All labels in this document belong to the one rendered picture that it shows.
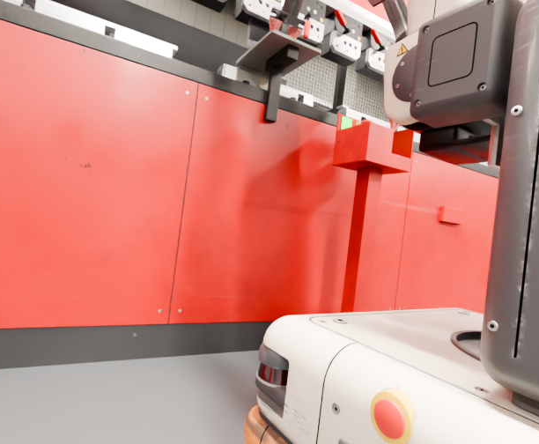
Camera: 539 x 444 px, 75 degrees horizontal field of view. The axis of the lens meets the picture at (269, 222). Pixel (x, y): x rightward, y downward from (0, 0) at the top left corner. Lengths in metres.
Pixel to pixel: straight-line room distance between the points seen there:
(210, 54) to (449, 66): 1.51
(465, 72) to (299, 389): 0.47
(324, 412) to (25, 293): 0.80
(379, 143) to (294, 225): 0.39
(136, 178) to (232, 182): 0.29
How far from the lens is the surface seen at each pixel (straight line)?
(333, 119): 1.38
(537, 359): 0.39
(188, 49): 1.91
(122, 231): 1.05
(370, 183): 1.19
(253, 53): 1.29
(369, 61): 1.73
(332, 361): 0.50
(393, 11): 1.40
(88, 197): 1.04
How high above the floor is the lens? 0.42
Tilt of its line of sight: 1 degrees up
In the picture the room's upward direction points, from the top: 7 degrees clockwise
